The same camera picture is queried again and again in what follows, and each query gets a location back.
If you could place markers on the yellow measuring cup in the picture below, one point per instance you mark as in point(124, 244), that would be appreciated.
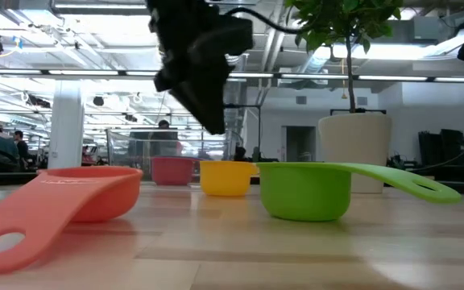
point(224, 179)

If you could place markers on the long ceiling light strip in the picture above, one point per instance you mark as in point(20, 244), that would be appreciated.
point(14, 72)
point(393, 78)

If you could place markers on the green measuring cup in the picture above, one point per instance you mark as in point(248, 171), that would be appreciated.
point(304, 193)

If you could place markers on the clear glass enclosure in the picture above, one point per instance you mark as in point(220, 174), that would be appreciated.
point(131, 149)

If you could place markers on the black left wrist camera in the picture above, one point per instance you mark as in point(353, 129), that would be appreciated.
point(234, 36)

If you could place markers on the red measuring cup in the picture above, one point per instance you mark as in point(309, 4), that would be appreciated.
point(171, 171)

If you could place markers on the black round ceiling camera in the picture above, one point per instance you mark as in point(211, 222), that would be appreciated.
point(98, 101)

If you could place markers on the black frame bar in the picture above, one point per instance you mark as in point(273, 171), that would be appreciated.
point(373, 111)

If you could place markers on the coral measuring cup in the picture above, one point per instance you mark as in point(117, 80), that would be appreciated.
point(55, 197)

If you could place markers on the person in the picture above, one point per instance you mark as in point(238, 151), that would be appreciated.
point(21, 147)
point(240, 154)
point(164, 137)
point(2, 149)

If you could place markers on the white planter pot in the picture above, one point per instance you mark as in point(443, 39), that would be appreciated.
point(357, 137)

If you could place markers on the green potted tree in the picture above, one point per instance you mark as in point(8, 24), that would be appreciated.
point(336, 16)

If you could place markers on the white building column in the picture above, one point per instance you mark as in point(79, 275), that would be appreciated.
point(67, 121)

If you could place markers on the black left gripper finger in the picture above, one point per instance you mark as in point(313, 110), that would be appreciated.
point(216, 104)
point(195, 104)

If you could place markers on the black equipment rack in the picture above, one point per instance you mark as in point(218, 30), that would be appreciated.
point(441, 145)

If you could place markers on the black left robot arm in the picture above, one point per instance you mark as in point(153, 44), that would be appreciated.
point(175, 16)

